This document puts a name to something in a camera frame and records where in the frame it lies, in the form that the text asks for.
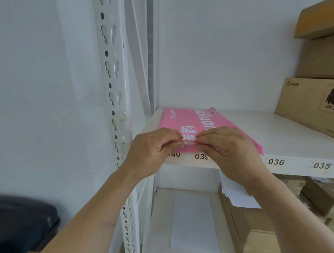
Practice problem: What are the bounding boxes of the taped small cardboard box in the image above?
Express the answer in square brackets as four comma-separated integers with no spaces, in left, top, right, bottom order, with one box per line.
[274,174,334,225]

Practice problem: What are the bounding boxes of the plain brown cardboard box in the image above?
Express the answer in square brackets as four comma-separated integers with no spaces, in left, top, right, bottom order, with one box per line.
[294,0,334,40]

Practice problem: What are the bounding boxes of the white paper sheets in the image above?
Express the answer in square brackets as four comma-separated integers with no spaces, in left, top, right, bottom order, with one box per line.
[219,171,262,210]

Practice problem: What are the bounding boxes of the printed brown cardboard box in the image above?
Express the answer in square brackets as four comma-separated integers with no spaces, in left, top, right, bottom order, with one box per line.
[275,77,334,138]

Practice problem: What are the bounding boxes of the person's right forearm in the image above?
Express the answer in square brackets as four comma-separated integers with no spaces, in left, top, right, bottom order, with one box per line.
[244,169,334,253]

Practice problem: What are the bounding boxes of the black plastic bin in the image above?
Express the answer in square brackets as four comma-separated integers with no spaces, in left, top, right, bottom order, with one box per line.
[0,194,61,253]

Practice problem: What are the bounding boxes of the flat white envelope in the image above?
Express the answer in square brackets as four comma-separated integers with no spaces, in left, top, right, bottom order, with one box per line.
[170,191,222,251]

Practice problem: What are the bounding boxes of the large open cardboard box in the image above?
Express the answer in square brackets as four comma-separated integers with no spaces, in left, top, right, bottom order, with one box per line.
[219,191,281,253]

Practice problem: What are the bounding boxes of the beige lower rack shelf board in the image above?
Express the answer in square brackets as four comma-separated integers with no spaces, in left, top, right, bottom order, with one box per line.
[142,188,235,253]

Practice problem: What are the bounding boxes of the white perforated rack upright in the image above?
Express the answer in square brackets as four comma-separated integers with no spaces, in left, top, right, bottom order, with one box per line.
[93,0,142,253]

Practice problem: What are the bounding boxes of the person's left forearm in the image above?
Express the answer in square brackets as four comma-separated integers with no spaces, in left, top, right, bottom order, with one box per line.
[39,163,142,253]

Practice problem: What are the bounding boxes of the pink plastic mailer package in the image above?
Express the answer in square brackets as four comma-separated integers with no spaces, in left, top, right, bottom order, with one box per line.
[158,107,265,156]

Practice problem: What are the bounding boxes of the dark brown cardboard box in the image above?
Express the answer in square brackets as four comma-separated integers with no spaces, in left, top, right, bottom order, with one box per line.
[296,35,334,79]

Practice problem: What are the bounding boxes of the person's left hand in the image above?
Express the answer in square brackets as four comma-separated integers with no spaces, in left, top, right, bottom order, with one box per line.
[123,128,186,181]

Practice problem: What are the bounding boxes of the person's right hand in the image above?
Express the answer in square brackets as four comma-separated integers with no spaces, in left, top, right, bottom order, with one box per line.
[194,126,272,188]

